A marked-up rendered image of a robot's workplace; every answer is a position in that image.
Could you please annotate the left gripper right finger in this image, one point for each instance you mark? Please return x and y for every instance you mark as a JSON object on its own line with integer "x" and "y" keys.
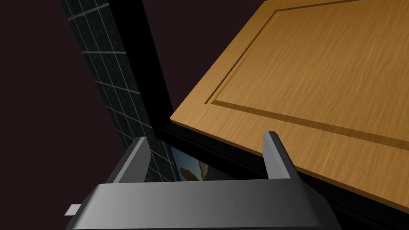
{"x": 277, "y": 159}

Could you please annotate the brown wooden cupboard door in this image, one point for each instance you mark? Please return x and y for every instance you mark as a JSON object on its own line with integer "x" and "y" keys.
{"x": 313, "y": 83}

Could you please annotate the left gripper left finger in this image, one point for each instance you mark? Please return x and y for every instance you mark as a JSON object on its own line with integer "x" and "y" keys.
{"x": 134, "y": 163}

